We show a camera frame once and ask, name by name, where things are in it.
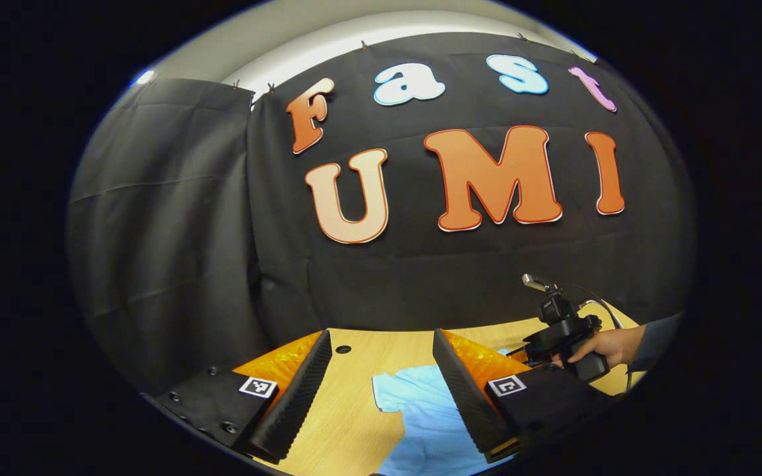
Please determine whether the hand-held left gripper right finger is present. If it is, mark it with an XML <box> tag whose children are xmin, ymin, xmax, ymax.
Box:
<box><xmin>433</xmin><ymin>329</ymin><xmax>620</xmax><ymax>465</ymax></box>

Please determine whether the light blue T-shirt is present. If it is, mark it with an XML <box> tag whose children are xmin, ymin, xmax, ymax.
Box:
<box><xmin>371</xmin><ymin>348</ymin><xmax>521</xmax><ymax>476</ymax></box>

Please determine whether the right hand-held gripper cable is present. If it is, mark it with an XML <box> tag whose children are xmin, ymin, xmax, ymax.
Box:
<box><xmin>570</xmin><ymin>284</ymin><xmax>634</xmax><ymax>394</ymax></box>

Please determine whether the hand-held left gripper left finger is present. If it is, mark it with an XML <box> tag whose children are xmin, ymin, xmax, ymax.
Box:
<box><xmin>143</xmin><ymin>329</ymin><xmax>334</xmax><ymax>463</ymax></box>

